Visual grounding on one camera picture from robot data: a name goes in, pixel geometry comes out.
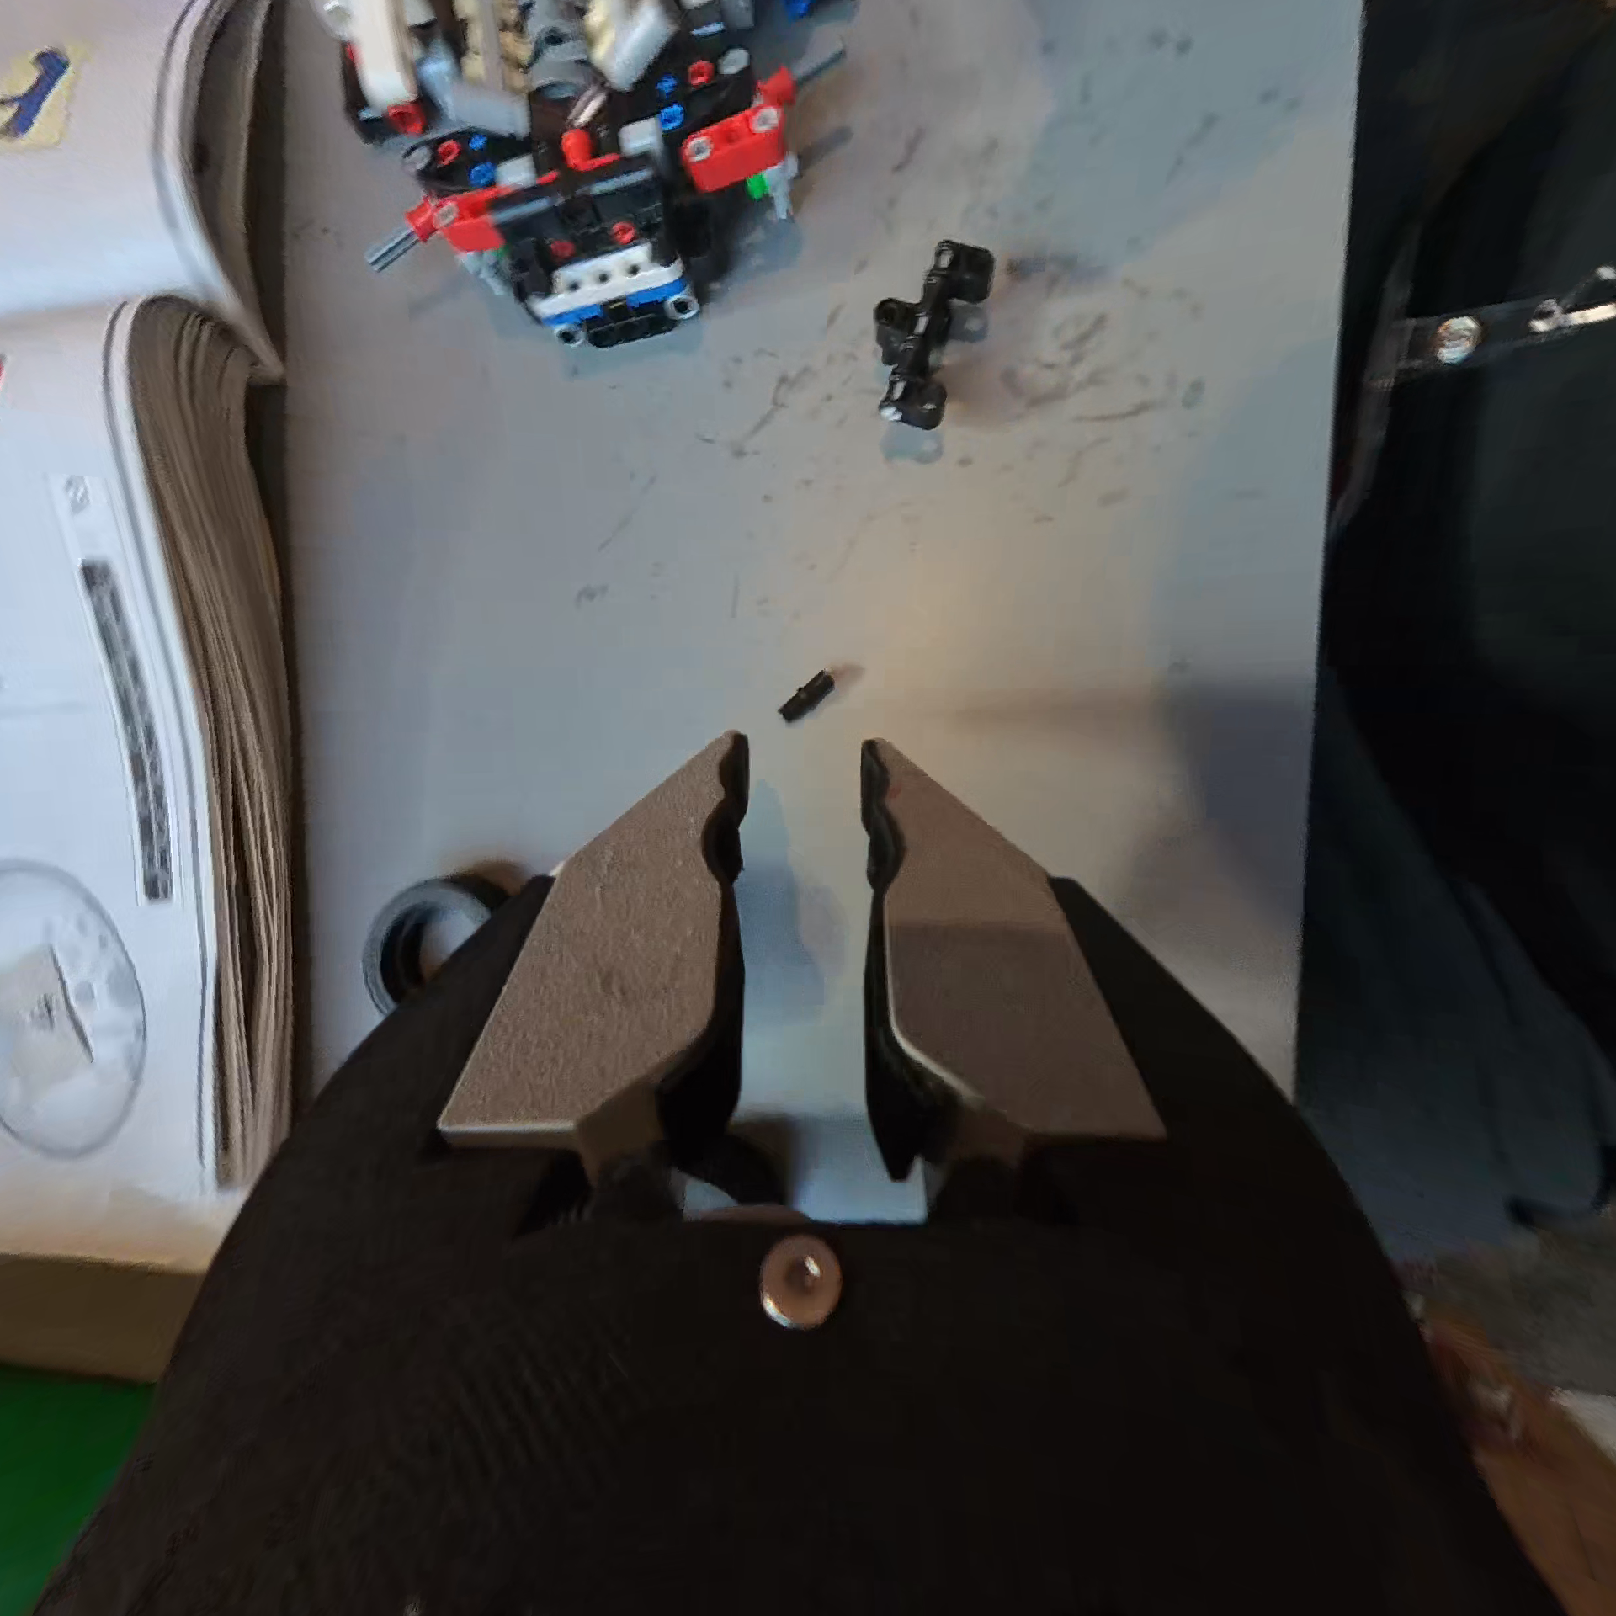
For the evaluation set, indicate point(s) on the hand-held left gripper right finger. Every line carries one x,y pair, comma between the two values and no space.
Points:
996,1010

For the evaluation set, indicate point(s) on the grey desk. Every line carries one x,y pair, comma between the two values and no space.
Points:
505,567

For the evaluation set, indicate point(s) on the green panel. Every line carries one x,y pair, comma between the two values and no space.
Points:
62,1490

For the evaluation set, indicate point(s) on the person's black clothing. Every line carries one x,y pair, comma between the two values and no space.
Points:
1476,758

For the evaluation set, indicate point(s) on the black toy brick assembly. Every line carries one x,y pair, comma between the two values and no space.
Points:
934,322

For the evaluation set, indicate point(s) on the toy brick car model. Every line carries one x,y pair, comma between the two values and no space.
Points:
592,202

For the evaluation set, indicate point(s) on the open instruction booklet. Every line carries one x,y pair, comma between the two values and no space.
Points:
76,694

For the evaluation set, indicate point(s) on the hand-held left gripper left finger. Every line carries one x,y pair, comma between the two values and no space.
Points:
606,997

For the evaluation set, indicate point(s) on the small black connector pin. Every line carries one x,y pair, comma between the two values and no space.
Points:
801,700

